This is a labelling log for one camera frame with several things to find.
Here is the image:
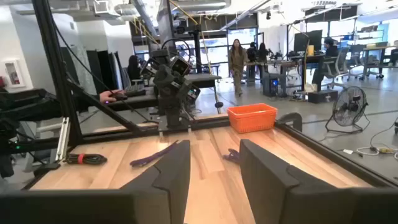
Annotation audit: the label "dark office desk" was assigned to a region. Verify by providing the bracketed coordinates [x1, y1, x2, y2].
[289, 53, 326, 93]

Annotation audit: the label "black keyboard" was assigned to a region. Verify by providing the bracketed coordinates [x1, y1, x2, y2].
[124, 83, 147, 98]

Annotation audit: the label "person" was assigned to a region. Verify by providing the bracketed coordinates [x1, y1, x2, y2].
[247, 42, 258, 63]
[127, 55, 143, 82]
[257, 42, 270, 63]
[312, 37, 340, 86]
[229, 39, 249, 98]

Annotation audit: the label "black floor box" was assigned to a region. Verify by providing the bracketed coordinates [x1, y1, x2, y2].
[307, 89, 339, 105]

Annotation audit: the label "black frame bracket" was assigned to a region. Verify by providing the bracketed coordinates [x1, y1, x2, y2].
[275, 112, 303, 133]

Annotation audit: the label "grey office chair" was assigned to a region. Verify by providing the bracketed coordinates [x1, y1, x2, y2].
[322, 46, 351, 90]

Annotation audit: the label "black computer monitor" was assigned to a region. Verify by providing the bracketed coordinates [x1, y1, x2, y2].
[294, 30, 323, 53]

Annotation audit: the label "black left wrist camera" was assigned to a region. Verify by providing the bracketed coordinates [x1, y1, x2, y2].
[170, 55, 192, 77]

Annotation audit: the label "white floor cables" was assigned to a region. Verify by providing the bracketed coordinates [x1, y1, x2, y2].
[356, 145, 398, 161]

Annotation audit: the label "black floor fan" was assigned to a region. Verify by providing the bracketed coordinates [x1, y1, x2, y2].
[325, 86, 371, 134]

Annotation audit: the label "black aluminium table frame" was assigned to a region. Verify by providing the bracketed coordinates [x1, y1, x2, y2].
[0, 0, 398, 190]

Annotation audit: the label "black computer tower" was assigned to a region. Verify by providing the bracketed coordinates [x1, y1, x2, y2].
[262, 73, 282, 97]

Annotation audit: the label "yellow cable with ball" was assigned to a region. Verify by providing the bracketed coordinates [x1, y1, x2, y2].
[169, 0, 221, 114]

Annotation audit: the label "orange plastic basket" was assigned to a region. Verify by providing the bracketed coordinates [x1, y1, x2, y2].
[227, 103, 279, 134]

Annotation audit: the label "person's hand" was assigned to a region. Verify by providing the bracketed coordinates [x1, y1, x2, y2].
[99, 89, 125, 105]

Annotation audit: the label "black desk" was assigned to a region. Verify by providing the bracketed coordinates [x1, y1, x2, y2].
[105, 73, 223, 114]

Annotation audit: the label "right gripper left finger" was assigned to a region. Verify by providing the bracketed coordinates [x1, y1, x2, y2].
[119, 139, 192, 224]

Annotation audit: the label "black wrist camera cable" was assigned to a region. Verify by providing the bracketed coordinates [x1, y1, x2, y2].
[160, 37, 192, 63]

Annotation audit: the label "black cable with red tie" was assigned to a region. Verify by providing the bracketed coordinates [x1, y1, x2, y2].
[64, 153, 108, 166]

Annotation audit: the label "fire extinguisher wall cabinet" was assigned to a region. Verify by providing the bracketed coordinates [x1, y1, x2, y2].
[4, 59, 22, 88]

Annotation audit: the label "silver metal bracket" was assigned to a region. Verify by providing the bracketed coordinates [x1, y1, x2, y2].
[55, 117, 71, 163]

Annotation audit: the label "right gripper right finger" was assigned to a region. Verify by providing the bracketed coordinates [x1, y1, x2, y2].
[239, 139, 352, 224]

